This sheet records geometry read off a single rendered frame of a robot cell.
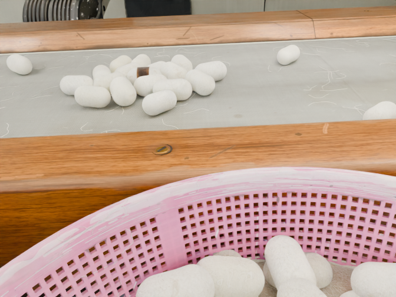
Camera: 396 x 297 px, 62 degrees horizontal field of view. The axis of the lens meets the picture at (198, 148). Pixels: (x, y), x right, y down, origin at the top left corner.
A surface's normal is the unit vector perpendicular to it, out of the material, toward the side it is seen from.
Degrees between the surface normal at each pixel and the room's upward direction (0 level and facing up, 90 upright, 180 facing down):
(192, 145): 0
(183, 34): 45
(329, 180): 75
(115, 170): 0
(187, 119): 0
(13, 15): 90
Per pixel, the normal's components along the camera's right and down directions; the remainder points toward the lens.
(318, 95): -0.04, -0.85
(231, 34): 0.00, -0.23
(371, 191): -0.29, 0.27
